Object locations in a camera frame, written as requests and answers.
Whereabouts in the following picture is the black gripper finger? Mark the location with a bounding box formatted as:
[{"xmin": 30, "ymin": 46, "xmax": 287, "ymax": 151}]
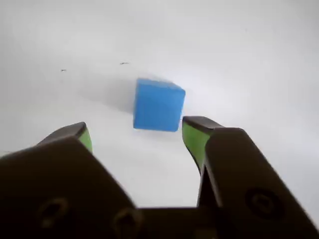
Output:
[
  {"xmin": 182, "ymin": 116, "xmax": 319, "ymax": 239},
  {"xmin": 0, "ymin": 121, "xmax": 148, "ymax": 239}
]

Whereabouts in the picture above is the blue cube block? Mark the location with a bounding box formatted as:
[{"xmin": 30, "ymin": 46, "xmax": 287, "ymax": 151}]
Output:
[{"xmin": 133, "ymin": 77, "xmax": 186, "ymax": 132}]

